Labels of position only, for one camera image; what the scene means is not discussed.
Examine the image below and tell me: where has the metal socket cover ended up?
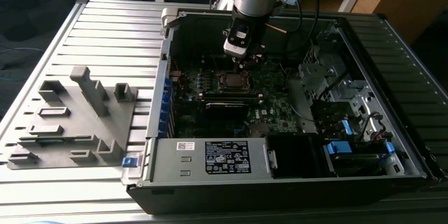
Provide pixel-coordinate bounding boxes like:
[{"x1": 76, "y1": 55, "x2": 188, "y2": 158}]
[{"x1": 217, "y1": 70, "x2": 252, "y2": 93}]

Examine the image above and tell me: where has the silver CPU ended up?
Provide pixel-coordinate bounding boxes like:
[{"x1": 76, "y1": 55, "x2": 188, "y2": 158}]
[{"x1": 223, "y1": 73, "x2": 247, "y2": 88}]

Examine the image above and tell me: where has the black RAM slot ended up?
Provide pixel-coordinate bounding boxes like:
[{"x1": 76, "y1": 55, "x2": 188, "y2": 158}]
[
  {"x1": 204, "y1": 96, "x2": 264, "y2": 103},
  {"x1": 203, "y1": 92, "x2": 263, "y2": 99}
]

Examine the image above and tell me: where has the silver metal drive cage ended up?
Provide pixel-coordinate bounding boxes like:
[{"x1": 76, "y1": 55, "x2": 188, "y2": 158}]
[{"x1": 299, "y1": 22, "x2": 403, "y2": 135}]

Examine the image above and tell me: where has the grey case latch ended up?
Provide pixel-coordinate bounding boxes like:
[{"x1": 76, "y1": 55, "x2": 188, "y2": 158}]
[{"x1": 160, "y1": 7, "x2": 181, "y2": 29}]

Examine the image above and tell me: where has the black graphics card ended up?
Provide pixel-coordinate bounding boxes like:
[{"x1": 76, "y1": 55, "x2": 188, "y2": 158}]
[{"x1": 204, "y1": 101, "x2": 251, "y2": 120}]

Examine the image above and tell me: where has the green motherboard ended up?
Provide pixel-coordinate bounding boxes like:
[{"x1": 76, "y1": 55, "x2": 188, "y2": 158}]
[{"x1": 167, "y1": 58, "x2": 305, "y2": 140}]

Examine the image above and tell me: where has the brown chipset heatsink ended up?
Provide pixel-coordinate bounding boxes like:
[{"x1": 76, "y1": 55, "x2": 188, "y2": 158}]
[{"x1": 249, "y1": 123, "x2": 271, "y2": 134}]

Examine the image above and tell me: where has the blue disk carrier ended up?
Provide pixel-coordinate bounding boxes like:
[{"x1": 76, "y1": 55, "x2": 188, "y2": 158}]
[
  {"x1": 324, "y1": 140, "x2": 399, "y2": 177},
  {"x1": 315, "y1": 119, "x2": 355, "y2": 141}
]

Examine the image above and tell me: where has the black fan shroud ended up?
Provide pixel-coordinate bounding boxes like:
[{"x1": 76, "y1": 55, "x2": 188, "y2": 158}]
[{"x1": 265, "y1": 133, "x2": 327, "y2": 180}]

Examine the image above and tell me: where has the grey power supply unit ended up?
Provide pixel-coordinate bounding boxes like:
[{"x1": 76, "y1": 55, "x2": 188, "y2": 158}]
[{"x1": 149, "y1": 137, "x2": 272, "y2": 183}]

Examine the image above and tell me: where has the black PC case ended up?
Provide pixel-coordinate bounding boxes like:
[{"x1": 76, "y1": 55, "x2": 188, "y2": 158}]
[{"x1": 120, "y1": 6, "x2": 447, "y2": 216}]

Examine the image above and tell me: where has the grey parts rack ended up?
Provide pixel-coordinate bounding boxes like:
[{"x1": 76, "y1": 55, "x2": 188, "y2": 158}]
[{"x1": 5, "y1": 66, "x2": 139, "y2": 170}]

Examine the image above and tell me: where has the copper coloured cable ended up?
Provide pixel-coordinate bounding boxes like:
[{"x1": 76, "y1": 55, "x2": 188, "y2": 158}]
[{"x1": 264, "y1": 22, "x2": 288, "y2": 34}]

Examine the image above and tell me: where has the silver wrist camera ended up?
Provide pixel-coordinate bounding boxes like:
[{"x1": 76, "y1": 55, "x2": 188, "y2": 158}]
[{"x1": 223, "y1": 24, "x2": 253, "y2": 59}]

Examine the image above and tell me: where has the thick black internal cable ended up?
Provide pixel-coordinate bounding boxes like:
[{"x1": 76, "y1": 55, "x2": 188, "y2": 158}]
[{"x1": 316, "y1": 68, "x2": 351, "y2": 103}]

